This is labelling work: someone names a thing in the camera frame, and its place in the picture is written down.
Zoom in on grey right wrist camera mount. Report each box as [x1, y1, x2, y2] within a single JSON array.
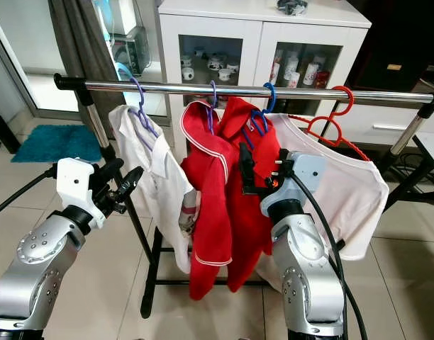
[[260, 150, 327, 217]]

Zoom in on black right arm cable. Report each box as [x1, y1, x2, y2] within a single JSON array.
[[291, 172, 367, 340]]

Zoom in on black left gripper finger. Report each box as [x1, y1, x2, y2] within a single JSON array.
[[119, 167, 145, 202], [96, 158, 126, 186]]

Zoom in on plain red shirt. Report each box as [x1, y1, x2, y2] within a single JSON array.
[[221, 96, 282, 293]]

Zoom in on black clothes rack silver rail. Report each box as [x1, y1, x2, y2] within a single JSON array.
[[54, 73, 434, 319]]

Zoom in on teal rug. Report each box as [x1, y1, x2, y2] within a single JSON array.
[[11, 125, 97, 164]]

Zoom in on purple plastic hanger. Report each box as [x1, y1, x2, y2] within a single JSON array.
[[204, 79, 220, 136], [116, 62, 161, 153]]

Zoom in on white table black legs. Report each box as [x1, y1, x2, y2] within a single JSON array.
[[384, 131, 434, 210]]

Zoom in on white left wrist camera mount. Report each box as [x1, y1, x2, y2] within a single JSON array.
[[56, 157, 109, 229]]

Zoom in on blue plastic hanger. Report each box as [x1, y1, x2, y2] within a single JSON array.
[[248, 81, 277, 136]]

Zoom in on white t-shirt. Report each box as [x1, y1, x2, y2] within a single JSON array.
[[260, 113, 390, 291]]

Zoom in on white low drawer unit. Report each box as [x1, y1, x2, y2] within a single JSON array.
[[338, 103, 434, 147]]

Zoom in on white bottle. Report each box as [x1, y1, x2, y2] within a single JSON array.
[[304, 64, 319, 86]]

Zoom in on white glass-door cabinet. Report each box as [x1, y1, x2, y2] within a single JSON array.
[[159, 0, 372, 142]]

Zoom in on red polo shirt white trim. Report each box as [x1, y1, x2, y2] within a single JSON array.
[[180, 99, 236, 302]]

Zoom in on black television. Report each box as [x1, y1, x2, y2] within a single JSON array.
[[345, 0, 434, 93]]

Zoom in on glass sliding door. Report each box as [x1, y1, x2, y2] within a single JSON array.
[[0, 0, 62, 118]]

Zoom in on small black object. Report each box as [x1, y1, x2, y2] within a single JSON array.
[[277, 0, 308, 16]]

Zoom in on grey curtain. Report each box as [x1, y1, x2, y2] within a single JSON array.
[[48, 0, 115, 136]]

